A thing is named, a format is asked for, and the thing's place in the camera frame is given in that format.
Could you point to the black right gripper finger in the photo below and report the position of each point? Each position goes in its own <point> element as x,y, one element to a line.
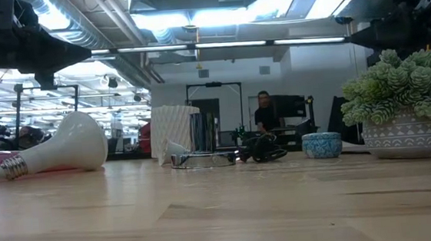
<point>374,36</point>

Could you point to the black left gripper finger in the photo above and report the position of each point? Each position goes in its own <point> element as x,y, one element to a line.
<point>56,52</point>

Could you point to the white flood light bulb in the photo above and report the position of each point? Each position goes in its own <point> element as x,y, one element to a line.
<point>67,147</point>

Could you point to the small round white light bulb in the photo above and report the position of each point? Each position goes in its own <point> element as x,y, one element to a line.
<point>173,150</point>

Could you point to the chrome lamp socket base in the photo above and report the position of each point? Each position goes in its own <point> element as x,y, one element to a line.
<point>203,137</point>

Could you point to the background black robot arm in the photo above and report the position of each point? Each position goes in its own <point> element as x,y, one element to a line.
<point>239,134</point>

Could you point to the green succulent in patterned pot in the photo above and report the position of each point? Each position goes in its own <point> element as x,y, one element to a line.
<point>403,136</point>

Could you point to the black background cabinet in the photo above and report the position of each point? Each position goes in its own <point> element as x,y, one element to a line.
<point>289,107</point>

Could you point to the blue patterned bowl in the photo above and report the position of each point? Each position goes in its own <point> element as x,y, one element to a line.
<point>322,145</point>

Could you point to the person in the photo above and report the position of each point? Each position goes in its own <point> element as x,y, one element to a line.
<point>266,116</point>

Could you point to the white textured mug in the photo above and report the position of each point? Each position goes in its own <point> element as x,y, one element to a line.
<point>169,126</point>

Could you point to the long ceiling light bar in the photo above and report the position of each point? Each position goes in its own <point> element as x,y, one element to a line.
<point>232,44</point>

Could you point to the black background gantry frame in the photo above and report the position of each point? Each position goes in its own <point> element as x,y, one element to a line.
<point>212,84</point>
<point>76,104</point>

